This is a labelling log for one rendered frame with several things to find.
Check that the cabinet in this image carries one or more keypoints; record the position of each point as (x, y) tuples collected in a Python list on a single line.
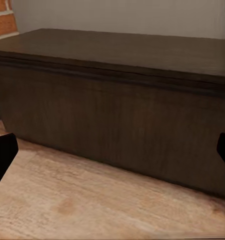
[(150, 104)]

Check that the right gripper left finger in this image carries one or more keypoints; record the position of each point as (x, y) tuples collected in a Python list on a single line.
[(8, 151)]

